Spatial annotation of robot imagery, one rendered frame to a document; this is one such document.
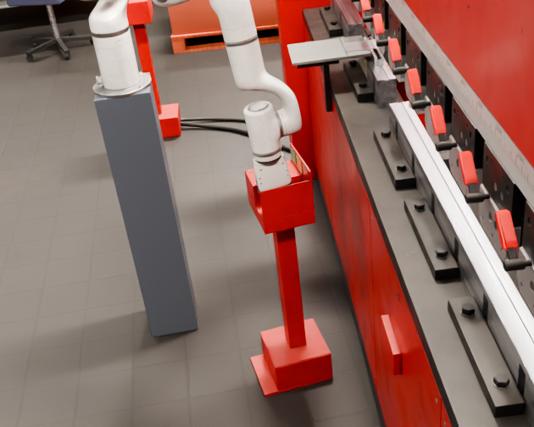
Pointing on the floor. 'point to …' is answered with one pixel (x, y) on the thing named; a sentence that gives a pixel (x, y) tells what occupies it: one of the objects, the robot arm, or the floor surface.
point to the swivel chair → (52, 29)
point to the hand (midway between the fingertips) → (277, 200)
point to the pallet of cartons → (209, 27)
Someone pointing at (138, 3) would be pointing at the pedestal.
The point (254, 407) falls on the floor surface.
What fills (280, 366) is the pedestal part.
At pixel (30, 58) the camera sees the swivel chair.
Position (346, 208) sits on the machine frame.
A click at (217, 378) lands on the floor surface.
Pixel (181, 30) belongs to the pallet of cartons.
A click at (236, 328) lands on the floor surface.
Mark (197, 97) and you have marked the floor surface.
